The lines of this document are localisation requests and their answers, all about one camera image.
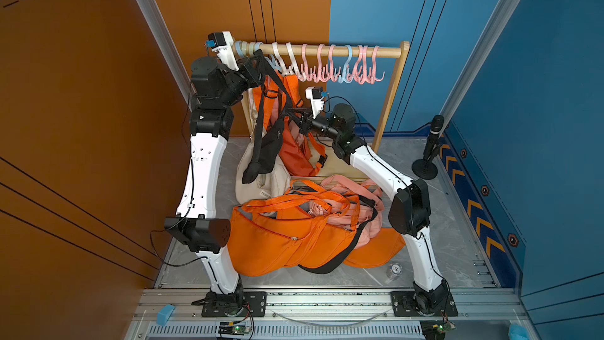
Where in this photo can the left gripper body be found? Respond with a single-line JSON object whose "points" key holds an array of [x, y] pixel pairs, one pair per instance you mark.
{"points": [[245, 76]]}

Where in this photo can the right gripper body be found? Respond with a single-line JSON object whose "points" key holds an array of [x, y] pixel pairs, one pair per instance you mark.
{"points": [[309, 126]]}

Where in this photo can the black crescent sling bag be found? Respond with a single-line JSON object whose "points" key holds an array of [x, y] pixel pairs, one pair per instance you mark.
{"points": [[272, 140]]}

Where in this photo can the red-orange sling bag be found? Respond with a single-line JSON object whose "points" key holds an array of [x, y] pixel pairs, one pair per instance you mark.
{"points": [[301, 154]]}

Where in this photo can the pink crescent sling bag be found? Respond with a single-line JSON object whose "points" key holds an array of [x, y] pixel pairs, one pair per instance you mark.
{"points": [[367, 188]]}

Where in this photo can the large orange crescent bag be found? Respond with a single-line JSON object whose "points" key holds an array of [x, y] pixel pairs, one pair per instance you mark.
{"points": [[298, 219]]}

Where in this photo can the black and orange sling bag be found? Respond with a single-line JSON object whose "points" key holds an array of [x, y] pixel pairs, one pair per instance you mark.
{"points": [[339, 243]]}

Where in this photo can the orange crescent sling bag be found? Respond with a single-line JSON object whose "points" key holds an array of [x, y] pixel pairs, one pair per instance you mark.
{"points": [[376, 251]]}

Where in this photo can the pink rectangular waist bag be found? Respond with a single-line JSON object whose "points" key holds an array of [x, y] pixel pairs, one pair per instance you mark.
{"points": [[366, 210]]}

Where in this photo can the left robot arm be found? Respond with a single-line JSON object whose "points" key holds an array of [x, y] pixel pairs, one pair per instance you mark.
{"points": [[196, 223]]}

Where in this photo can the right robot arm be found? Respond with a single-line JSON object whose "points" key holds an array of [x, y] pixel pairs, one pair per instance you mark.
{"points": [[410, 205]]}

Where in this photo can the wooden garment rack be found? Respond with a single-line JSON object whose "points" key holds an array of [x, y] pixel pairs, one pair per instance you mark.
{"points": [[305, 51]]}

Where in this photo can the black microphone on stand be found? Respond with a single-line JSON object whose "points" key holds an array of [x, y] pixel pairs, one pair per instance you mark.
{"points": [[424, 168]]}

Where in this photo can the green circuit board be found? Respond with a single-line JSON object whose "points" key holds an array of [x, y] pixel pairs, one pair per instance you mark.
{"points": [[232, 330]]}

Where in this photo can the blue sponge block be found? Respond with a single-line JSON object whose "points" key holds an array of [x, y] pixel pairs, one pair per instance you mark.
{"points": [[164, 315]]}

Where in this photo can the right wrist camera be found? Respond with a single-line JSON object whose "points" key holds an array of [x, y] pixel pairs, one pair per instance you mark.
{"points": [[317, 98]]}

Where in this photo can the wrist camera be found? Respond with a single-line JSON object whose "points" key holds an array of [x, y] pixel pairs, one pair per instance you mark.
{"points": [[222, 44], [317, 98]]}

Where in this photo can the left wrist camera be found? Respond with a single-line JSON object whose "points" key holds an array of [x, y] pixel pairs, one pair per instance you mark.
{"points": [[222, 44]]}

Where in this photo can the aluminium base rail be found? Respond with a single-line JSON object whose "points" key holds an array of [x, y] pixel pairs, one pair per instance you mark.
{"points": [[331, 313]]}

